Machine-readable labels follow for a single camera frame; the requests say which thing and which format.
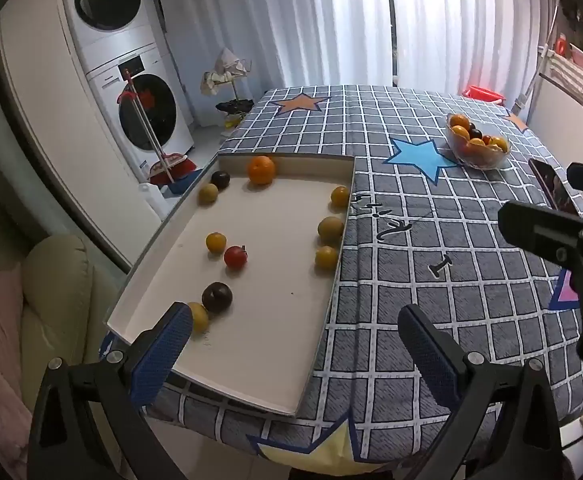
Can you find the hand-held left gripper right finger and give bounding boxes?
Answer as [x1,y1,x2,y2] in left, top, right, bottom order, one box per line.
[397,304,565,480]

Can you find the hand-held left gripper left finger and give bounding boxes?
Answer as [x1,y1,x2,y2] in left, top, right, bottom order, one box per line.
[27,301,194,480]

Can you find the shallow white tray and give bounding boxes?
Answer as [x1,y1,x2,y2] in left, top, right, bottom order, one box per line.
[105,152,356,418]

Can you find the large orange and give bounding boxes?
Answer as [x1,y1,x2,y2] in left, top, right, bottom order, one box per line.
[247,155,276,186]

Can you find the black smartphone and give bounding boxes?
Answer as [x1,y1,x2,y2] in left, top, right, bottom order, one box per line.
[528,158,583,217]

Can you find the clear glass bowl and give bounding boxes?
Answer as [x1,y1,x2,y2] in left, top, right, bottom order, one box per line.
[445,112,511,170]

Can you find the white laundry rack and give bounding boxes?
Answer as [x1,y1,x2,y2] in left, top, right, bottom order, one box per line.
[511,0,583,128]

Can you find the red tomato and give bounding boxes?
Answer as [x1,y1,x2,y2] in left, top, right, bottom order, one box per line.
[223,245,248,270]

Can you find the heap of small mixed produce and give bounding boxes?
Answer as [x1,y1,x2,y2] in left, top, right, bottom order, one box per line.
[449,114,509,158]

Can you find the red plastic basin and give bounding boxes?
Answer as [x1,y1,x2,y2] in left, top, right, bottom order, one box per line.
[461,85,508,106]

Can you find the white plastic bottle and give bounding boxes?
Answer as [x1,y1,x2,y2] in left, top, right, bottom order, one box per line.
[138,182,165,221]

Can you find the blue dustpan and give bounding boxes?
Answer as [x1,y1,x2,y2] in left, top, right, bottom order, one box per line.
[168,170,205,197]

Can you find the white sheer curtain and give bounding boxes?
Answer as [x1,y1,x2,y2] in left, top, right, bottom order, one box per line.
[389,0,556,107]
[154,0,393,128]

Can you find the white sliding door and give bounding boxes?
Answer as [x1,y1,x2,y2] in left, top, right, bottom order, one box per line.
[0,0,164,273]

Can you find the white washing machine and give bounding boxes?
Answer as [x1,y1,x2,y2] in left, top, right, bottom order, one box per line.
[85,42,195,183]

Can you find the black shoe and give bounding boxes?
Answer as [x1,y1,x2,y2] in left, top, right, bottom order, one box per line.
[215,100,255,116]

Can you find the white tumble dryer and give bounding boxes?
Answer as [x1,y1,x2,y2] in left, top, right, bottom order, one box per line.
[57,0,169,73]

